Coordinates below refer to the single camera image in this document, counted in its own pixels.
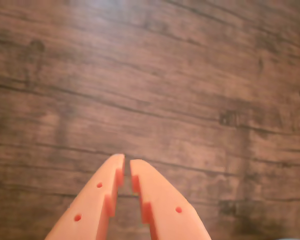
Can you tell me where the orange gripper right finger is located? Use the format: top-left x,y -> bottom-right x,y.
129,158 -> 212,240

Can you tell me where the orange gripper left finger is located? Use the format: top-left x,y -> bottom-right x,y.
44,153 -> 126,240

